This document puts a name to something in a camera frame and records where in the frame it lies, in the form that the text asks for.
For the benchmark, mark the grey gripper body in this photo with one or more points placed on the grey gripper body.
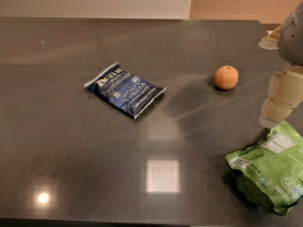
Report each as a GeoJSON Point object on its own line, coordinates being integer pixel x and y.
{"type": "Point", "coordinates": [292, 40]}

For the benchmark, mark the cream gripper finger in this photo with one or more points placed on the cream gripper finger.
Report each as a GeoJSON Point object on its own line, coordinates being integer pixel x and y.
{"type": "Point", "coordinates": [285, 93]}
{"type": "Point", "coordinates": [270, 42]}

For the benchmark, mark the orange fruit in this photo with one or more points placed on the orange fruit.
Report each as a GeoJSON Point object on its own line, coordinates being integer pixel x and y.
{"type": "Point", "coordinates": [226, 77]}

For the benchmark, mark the green snack bag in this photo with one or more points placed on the green snack bag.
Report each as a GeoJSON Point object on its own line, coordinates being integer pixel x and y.
{"type": "Point", "coordinates": [270, 173]}

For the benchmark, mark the blue chip bag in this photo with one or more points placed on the blue chip bag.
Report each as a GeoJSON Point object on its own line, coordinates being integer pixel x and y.
{"type": "Point", "coordinates": [125, 91]}

